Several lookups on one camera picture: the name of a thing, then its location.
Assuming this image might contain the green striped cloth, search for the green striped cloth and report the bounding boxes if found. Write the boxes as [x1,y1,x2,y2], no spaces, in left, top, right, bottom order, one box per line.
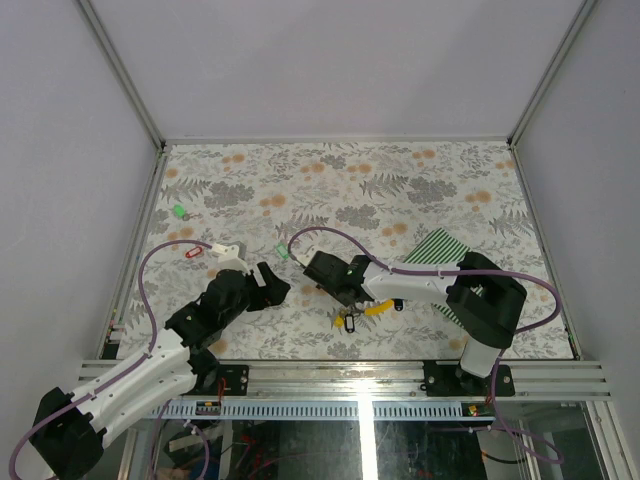
[402,227,486,326]

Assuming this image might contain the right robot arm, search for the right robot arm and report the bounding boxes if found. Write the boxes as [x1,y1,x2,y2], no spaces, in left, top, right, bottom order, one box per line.
[301,250,527,395]

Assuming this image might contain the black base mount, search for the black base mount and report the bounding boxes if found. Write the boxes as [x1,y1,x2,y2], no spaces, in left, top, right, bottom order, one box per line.
[420,360,515,398]
[190,364,250,397]

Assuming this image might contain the light green tag key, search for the light green tag key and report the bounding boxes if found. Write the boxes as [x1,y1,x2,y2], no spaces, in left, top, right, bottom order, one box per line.
[276,244,290,259]

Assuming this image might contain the red tag key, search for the red tag key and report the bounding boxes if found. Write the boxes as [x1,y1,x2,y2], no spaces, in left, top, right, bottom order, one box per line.
[185,246,204,259]

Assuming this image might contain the metal key organizer ring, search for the metal key organizer ring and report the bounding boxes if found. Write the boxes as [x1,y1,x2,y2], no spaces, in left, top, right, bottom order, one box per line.
[339,297,395,319]

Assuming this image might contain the black tag key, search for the black tag key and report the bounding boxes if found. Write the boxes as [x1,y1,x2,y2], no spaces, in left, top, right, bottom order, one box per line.
[343,313,356,334]

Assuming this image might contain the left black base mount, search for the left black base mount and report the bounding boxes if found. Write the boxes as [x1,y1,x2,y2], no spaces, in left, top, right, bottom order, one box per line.
[190,364,250,397]

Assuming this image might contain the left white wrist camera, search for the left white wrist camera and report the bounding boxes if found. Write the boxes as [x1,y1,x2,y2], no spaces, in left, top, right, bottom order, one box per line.
[209,243,250,274]

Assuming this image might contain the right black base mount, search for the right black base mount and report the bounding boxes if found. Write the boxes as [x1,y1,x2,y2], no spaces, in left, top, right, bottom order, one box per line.
[420,360,515,398]

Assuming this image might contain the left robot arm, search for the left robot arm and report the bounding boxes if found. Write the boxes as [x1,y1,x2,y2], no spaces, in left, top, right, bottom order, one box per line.
[29,262,290,479]

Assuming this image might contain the aluminium front rail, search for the aluminium front rail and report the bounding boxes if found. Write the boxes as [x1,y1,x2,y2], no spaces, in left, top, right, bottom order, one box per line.
[74,357,614,401]

